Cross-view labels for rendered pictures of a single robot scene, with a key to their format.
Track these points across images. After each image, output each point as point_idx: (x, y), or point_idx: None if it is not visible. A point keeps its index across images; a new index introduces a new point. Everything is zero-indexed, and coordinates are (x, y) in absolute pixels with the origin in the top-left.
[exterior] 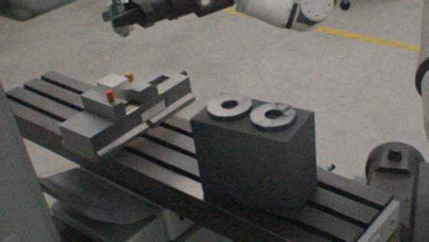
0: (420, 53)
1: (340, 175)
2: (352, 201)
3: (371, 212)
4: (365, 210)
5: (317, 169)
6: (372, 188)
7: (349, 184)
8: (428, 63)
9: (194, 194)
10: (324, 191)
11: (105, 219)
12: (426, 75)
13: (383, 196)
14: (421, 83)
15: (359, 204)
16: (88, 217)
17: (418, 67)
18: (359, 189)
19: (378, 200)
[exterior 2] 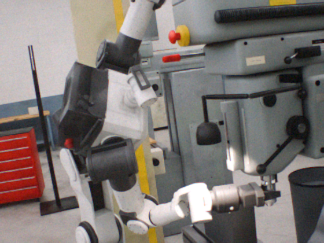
0: (114, 218)
1: (191, 236)
2: (198, 227)
3: (196, 223)
4: (197, 224)
5: (198, 240)
6: (186, 229)
7: (192, 232)
8: (116, 218)
9: (261, 242)
10: (205, 232)
11: (309, 242)
12: (121, 221)
13: (185, 227)
14: (123, 227)
15: (197, 226)
16: (315, 229)
17: (117, 224)
18: (190, 230)
19: (188, 226)
